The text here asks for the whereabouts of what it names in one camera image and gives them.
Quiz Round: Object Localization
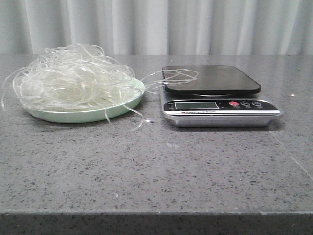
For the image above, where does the white pleated curtain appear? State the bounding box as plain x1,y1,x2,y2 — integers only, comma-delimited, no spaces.
0,0,313,55

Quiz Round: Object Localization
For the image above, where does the silver black kitchen scale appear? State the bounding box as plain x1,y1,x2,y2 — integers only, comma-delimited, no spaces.
160,65,283,127

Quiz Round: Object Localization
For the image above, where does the light green round plate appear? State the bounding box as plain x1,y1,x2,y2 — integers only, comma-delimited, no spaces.
27,78,145,123

